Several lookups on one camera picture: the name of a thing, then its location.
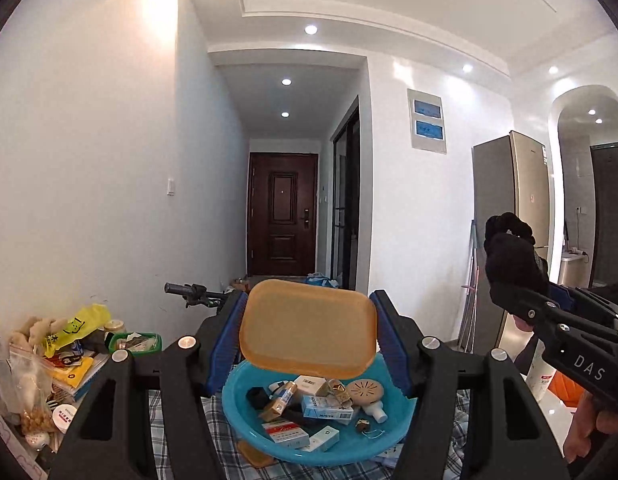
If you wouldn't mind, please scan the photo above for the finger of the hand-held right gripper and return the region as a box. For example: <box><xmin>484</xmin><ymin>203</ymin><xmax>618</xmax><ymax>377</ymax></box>
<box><xmin>490</xmin><ymin>281</ymin><xmax>618</xmax><ymax>346</ymax></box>
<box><xmin>548</xmin><ymin>284</ymin><xmax>618</xmax><ymax>323</ymax></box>

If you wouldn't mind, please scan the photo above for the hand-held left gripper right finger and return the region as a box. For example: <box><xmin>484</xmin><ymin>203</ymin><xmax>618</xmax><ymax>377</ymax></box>
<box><xmin>369</xmin><ymin>290</ymin><xmax>570</xmax><ymax>480</ymax></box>

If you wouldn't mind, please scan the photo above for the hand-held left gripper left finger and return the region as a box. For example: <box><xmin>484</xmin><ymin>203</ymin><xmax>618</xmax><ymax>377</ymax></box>
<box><xmin>48</xmin><ymin>290</ymin><xmax>250</xmax><ymax>480</ymax></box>

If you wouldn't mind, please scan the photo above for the black knit glove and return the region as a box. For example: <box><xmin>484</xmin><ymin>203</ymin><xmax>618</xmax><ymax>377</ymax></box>
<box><xmin>484</xmin><ymin>212</ymin><xmax>550</xmax><ymax>301</ymax></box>

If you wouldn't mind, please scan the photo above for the round beige perforated case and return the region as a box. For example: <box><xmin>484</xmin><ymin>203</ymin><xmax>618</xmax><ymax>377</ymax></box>
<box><xmin>346</xmin><ymin>379</ymin><xmax>385</xmax><ymax>407</ymax></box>

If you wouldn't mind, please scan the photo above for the yellow printed box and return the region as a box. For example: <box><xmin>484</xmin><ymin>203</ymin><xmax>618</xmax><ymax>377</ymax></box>
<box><xmin>259</xmin><ymin>395</ymin><xmax>290</xmax><ymax>421</ymax></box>

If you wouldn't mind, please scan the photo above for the blue plastic basin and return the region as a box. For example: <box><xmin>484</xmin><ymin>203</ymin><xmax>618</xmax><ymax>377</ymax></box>
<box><xmin>221</xmin><ymin>360</ymin><xmax>417</xmax><ymax>471</ymax></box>

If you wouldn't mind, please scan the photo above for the white blue box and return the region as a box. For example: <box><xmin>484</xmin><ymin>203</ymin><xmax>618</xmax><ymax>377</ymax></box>
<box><xmin>301</xmin><ymin>395</ymin><xmax>355</xmax><ymax>423</ymax></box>

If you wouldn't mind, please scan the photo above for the white desktop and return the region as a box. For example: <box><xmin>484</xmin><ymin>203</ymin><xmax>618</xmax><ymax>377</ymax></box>
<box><xmin>529</xmin><ymin>390</ymin><xmax>585</xmax><ymax>461</ymax></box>

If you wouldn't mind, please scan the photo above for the person's right hand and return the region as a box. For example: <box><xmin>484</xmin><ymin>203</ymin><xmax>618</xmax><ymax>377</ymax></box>
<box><xmin>563</xmin><ymin>394</ymin><xmax>618</xmax><ymax>465</ymax></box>

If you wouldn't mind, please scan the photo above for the floral tumbler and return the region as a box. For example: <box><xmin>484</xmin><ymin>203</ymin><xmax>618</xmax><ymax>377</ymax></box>
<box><xmin>526</xmin><ymin>340</ymin><xmax>557</xmax><ymax>401</ymax></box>

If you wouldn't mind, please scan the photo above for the folded drying rack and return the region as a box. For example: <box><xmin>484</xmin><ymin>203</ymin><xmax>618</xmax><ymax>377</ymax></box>
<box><xmin>459</xmin><ymin>220</ymin><xmax>490</xmax><ymax>353</ymax></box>

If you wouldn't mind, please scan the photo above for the black bicycle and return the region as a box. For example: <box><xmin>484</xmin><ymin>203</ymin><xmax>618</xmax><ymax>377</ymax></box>
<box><xmin>164</xmin><ymin>282</ymin><xmax>240</xmax><ymax>316</ymax></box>

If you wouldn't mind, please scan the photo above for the white square box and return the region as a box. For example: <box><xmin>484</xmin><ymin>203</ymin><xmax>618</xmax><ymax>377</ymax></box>
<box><xmin>294</xmin><ymin>375</ymin><xmax>329</xmax><ymax>397</ymax></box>

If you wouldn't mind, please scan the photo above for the red white box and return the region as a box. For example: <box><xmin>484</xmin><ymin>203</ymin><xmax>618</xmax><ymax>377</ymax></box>
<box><xmin>262</xmin><ymin>420</ymin><xmax>310</xmax><ymax>448</ymax></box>

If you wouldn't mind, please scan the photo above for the blue plaid cloth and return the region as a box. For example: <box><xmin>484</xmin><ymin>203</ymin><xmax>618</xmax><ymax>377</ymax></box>
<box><xmin>149</xmin><ymin>390</ymin><xmax>490</xmax><ymax>480</ymax></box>

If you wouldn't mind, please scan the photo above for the light blue wet wipes pack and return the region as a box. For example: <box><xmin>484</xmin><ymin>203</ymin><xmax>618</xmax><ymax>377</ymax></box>
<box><xmin>376</xmin><ymin>447</ymin><xmax>405</xmax><ymax>468</ymax></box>

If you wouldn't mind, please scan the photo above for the white teal box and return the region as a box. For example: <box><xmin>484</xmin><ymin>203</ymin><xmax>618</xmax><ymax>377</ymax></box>
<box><xmin>309</xmin><ymin>426</ymin><xmax>340</xmax><ymax>452</ymax></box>

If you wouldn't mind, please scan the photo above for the green yellow container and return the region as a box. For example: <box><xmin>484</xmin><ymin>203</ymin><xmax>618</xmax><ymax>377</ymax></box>
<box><xmin>108</xmin><ymin>331</ymin><xmax>162</xmax><ymax>356</ymax></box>

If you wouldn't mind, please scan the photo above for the grey refrigerator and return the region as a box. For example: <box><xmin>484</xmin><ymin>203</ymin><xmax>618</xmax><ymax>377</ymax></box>
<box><xmin>472</xmin><ymin>131</ymin><xmax>552</xmax><ymax>356</ymax></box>

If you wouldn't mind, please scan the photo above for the yellow plastic bag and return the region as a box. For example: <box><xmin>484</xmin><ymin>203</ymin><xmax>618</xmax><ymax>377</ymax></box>
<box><xmin>41</xmin><ymin>304</ymin><xmax>112</xmax><ymax>358</ymax></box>

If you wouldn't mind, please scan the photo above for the dark brown entrance door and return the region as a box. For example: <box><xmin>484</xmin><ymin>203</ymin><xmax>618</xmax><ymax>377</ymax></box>
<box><xmin>247</xmin><ymin>152</ymin><xmax>319</xmax><ymax>277</ymax></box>

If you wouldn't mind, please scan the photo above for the yellow booklet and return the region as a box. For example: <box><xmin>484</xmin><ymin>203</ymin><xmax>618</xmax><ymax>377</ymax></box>
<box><xmin>51</xmin><ymin>355</ymin><xmax>107</xmax><ymax>401</ymax></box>

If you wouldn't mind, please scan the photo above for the black framed glass door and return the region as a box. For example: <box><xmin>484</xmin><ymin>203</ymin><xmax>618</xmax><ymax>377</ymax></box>
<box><xmin>330</xmin><ymin>96</ymin><xmax>361</xmax><ymax>291</ymax></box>

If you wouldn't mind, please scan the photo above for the small white round jar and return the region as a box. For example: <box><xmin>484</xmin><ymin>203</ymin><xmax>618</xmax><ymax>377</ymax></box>
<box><xmin>51</xmin><ymin>404</ymin><xmax>78</xmax><ymax>433</ymax></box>

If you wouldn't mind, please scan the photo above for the beige plush toy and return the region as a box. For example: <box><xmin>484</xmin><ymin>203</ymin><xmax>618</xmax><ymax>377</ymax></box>
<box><xmin>9</xmin><ymin>316</ymin><xmax>70</xmax><ymax>348</ymax></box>

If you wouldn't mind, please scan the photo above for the clear zip bag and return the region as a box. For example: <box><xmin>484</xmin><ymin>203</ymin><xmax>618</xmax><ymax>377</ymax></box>
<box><xmin>9</xmin><ymin>345</ymin><xmax>54</xmax><ymax>436</ymax></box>

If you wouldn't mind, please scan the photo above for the grey wall electrical panel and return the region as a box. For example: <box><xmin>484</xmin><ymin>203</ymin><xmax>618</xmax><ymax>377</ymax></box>
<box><xmin>407</xmin><ymin>88</ymin><xmax>447</xmax><ymax>155</ymax></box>

